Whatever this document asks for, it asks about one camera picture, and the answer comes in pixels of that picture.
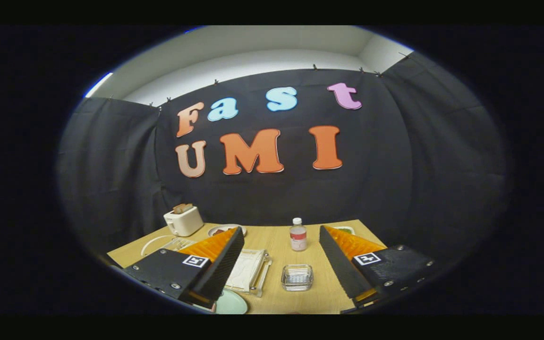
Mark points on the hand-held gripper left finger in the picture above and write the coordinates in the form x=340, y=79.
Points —
x=222, y=269

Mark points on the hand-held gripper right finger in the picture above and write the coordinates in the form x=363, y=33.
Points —
x=343, y=269

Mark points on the mint green plate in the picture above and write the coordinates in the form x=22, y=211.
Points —
x=229, y=302

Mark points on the white plate with meat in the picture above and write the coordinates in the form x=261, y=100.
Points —
x=220, y=228

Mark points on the white divided tray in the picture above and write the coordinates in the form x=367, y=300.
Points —
x=345, y=230

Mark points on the clear bottle with red label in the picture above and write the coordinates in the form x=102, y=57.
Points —
x=298, y=236

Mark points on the white toaster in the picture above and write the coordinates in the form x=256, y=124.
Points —
x=183, y=222

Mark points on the brown toast slice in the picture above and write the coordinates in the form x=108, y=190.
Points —
x=178, y=208
x=187, y=207

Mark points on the ceiling light panel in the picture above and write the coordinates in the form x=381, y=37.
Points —
x=97, y=85

